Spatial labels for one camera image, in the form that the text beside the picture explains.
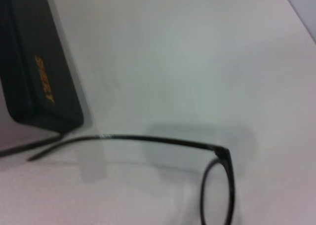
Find black glasses case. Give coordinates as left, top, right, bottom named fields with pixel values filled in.
left=0, top=0, right=84, bottom=135

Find black round-frame glasses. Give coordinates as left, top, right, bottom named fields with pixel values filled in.
left=0, top=133, right=234, bottom=225

